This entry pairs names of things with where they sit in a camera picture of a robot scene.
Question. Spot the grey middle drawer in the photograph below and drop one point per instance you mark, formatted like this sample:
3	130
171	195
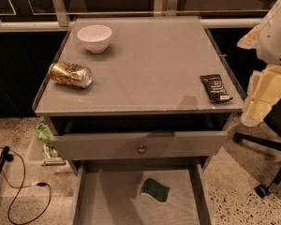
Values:
112	196

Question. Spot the clear plastic bin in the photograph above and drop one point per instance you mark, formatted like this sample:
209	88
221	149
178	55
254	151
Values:
34	155

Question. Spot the white ceramic bowl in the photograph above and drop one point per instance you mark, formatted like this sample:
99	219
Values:
95	38

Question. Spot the round metal drawer knob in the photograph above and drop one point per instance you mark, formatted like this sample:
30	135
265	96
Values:
141	150

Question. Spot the gold soda can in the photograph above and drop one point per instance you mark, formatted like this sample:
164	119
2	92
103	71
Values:
70	74

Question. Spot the grey top drawer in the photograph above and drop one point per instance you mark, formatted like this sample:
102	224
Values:
125	145

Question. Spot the metal window rail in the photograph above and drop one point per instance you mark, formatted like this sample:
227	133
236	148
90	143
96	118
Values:
55	15

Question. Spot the black snack packet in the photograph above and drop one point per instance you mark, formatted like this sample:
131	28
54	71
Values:
215	88

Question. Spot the grey drawer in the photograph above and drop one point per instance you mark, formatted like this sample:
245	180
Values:
125	145
112	196

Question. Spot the grey drawer cabinet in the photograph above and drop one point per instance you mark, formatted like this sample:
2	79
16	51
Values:
147	80

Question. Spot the green plastic bag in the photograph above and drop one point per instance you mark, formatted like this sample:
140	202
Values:
44	134

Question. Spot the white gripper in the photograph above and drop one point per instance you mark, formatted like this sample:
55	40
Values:
273	39

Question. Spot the black office chair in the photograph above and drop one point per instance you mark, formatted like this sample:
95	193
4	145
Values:
273	121

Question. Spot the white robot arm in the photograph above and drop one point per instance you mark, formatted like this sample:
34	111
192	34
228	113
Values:
264	87

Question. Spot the green yellow sponge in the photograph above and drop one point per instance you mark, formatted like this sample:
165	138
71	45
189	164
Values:
155	191

